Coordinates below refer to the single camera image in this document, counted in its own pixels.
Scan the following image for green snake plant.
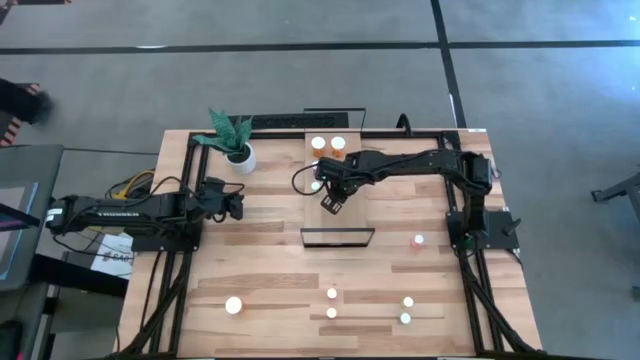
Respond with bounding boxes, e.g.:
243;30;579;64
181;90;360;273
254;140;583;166
191;107;254;156

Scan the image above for yellow cable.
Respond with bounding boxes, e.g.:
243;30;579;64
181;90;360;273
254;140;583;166
107;169;156;200

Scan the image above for black perforated floor strip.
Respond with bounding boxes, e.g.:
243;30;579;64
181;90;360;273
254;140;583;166
227;112;350;130

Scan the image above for tablet screen with blue edge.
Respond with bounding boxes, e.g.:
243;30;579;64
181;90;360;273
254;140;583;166
0;182;40;281

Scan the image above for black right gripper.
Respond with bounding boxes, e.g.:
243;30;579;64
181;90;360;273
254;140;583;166
315;155;364;216

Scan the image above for black side bench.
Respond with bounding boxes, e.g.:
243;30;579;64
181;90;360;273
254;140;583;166
0;252;130;360

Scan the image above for black aluminium table frame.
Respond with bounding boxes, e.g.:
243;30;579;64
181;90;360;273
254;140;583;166
117;129;544;360

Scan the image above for wooden shelf with black frame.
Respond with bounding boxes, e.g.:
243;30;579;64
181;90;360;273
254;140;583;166
298;106;376;249

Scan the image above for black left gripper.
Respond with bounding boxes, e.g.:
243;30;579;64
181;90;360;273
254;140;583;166
192;178;245;224

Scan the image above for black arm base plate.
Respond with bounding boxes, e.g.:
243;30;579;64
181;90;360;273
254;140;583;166
446;209;521;251
130;227;204;253

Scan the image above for white printed paper sheet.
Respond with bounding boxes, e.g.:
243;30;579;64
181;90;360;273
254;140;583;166
89;232;135;279

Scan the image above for person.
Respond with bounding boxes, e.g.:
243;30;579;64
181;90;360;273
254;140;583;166
0;78;55;126

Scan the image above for white plant pot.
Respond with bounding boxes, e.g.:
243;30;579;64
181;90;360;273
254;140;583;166
224;142;258;176

